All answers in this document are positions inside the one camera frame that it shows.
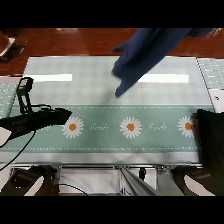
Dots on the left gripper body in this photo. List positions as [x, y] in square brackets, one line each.
[55, 116]

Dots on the blue shirt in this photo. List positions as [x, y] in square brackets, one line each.
[146, 53]

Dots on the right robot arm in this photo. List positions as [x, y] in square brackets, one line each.
[186, 171]

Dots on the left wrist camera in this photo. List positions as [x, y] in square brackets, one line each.
[24, 87]

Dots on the silver frame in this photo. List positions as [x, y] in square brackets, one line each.
[139, 186]

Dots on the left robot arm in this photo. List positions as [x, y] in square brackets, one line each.
[20, 124]

